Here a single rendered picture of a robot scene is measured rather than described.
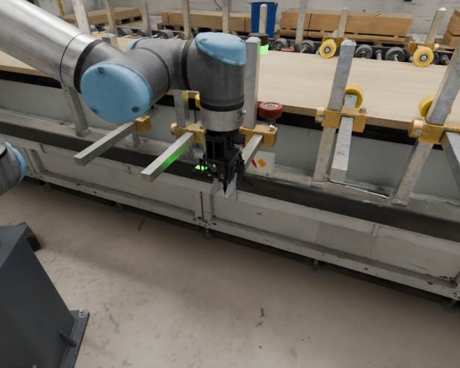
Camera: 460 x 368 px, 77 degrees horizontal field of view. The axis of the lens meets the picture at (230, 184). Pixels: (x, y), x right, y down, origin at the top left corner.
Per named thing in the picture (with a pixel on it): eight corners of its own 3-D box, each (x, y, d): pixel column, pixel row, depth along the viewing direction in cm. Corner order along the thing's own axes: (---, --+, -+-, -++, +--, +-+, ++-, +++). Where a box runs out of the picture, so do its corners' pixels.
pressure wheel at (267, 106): (276, 140, 104) (280, 109, 97) (255, 136, 106) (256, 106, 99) (281, 131, 110) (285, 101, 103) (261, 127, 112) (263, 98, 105)
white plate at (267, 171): (272, 179, 102) (274, 154, 96) (204, 163, 109) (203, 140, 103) (272, 177, 102) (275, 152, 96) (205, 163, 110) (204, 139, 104)
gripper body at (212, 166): (198, 179, 66) (195, 131, 59) (214, 161, 73) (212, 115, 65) (230, 187, 64) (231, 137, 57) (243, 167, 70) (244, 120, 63)
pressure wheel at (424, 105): (449, 93, 85) (417, 104, 90) (455, 117, 88) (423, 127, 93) (445, 87, 90) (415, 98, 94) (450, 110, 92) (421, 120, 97)
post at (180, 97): (190, 173, 116) (177, 41, 87) (182, 171, 117) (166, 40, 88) (194, 169, 119) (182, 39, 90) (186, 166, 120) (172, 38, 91)
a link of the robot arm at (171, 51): (111, 44, 50) (179, 47, 48) (142, 32, 59) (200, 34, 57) (123, 98, 55) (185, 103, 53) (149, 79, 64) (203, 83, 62)
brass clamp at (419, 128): (467, 150, 74) (477, 132, 71) (408, 141, 78) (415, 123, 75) (461, 139, 79) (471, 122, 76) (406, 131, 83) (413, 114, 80)
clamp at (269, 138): (272, 147, 95) (274, 133, 92) (234, 140, 99) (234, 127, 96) (277, 140, 99) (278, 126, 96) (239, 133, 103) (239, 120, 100)
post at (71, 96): (84, 136, 126) (44, 18, 99) (75, 135, 128) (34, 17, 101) (91, 132, 130) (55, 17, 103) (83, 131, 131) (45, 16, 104)
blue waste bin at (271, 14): (271, 45, 592) (274, 3, 548) (244, 42, 611) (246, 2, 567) (279, 40, 635) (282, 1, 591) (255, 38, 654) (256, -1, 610)
